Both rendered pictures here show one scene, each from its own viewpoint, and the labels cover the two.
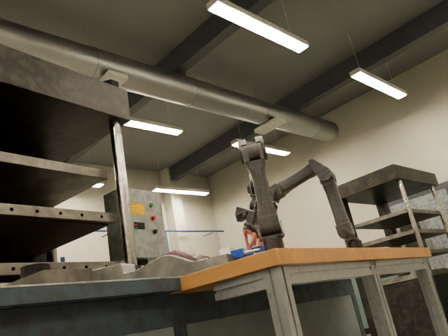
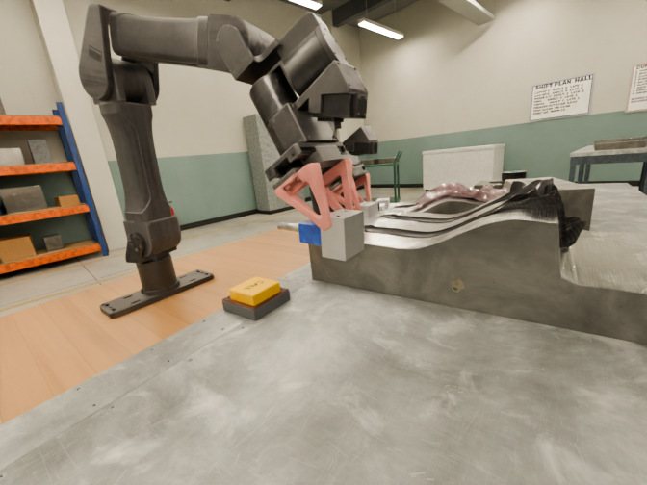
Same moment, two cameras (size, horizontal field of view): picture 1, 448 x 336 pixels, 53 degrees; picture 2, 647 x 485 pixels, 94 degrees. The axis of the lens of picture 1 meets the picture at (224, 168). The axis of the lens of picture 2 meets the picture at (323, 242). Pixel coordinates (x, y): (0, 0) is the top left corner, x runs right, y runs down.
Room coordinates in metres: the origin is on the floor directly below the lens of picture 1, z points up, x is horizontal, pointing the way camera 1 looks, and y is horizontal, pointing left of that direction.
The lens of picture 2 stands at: (2.46, -0.11, 1.03)
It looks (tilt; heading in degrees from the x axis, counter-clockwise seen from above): 16 degrees down; 183
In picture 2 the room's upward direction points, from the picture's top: 6 degrees counter-clockwise
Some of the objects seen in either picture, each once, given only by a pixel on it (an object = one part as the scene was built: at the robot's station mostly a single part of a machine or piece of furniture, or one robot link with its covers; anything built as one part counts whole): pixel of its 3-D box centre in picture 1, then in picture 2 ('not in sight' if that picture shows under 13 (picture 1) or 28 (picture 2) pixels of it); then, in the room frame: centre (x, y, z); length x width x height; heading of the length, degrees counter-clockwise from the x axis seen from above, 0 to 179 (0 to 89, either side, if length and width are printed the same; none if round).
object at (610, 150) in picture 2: not in sight; (611, 175); (-1.62, 3.49, 0.44); 1.90 x 0.70 x 0.89; 137
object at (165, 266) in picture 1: (175, 272); (460, 207); (1.60, 0.24, 0.85); 0.50 x 0.26 x 0.11; 73
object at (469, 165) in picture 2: not in sight; (461, 168); (-4.65, 2.83, 0.47); 1.52 x 0.77 x 0.94; 47
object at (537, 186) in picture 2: not in sight; (457, 210); (1.92, 0.10, 0.92); 0.35 x 0.16 x 0.09; 55
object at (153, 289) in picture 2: (356, 249); (157, 274); (1.90, -0.47, 0.84); 0.20 x 0.07 x 0.08; 142
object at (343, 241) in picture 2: not in sight; (314, 230); (2.05, -0.14, 0.93); 0.13 x 0.05 x 0.05; 55
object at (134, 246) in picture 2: (349, 235); (154, 242); (1.90, -0.46, 0.90); 0.09 x 0.06 x 0.06; 158
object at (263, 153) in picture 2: not in sight; (275, 165); (-4.22, -1.28, 0.97); 1.00 x 0.47 x 1.95; 137
